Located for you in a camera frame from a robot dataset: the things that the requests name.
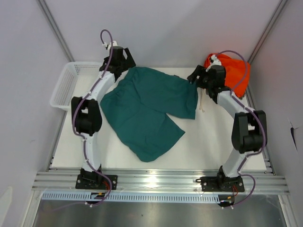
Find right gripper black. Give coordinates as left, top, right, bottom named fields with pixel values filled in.
left=187, top=65, right=213, bottom=90

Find teal green shorts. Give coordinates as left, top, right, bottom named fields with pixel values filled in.
left=100, top=67, right=198, bottom=162

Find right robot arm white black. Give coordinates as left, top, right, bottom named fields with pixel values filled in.
left=187, top=65, right=267, bottom=191

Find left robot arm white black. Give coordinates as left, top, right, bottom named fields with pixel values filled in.
left=71, top=46, right=136, bottom=173

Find orange folded shorts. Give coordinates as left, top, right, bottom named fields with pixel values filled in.
left=217, top=51, right=250, bottom=97

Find white plastic basket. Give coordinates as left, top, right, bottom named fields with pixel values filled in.
left=50, top=61, right=101, bottom=111

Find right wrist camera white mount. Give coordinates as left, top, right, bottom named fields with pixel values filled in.
left=206, top=54, right=222, bottom=72

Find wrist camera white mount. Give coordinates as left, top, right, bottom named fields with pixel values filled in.
left=102, top=41, right=118, bottom=52
left=206, top=54, right=222, bottom=72

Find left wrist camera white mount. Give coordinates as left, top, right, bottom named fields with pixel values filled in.
left=102, top=41, right=118, bottom=52

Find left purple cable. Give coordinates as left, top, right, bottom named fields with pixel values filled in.
left=71, top=29, right=119, bottom=209

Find left aluminium frame post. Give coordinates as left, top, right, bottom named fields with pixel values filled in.
left=36, top=0, right=75, bottom=62

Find aluminium frame post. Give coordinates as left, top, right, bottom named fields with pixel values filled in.
left=36, top=0, right=75, bottom=62
left=248, top=0, right=290, bottom=64

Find right aluminium frame post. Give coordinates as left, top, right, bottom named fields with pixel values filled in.
left=248, top=0, right=290, bottom=64

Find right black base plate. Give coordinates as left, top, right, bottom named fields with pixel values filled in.
left=195, top=176, right=245, bottom=192

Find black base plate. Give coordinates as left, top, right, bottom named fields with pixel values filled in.
left=75, top=175, right=118, bottom=190
left=195, top=176, right=245, bottom=192

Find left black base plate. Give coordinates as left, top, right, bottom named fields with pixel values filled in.
left=75, top=175, right=118, bottom=190

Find aluminium mounting rail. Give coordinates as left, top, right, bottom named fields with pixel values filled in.
left=32, top=169, right=290, bottom=195

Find white slotted cable duct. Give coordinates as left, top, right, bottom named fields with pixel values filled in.
left=42, top=191, right=220, bottom=204

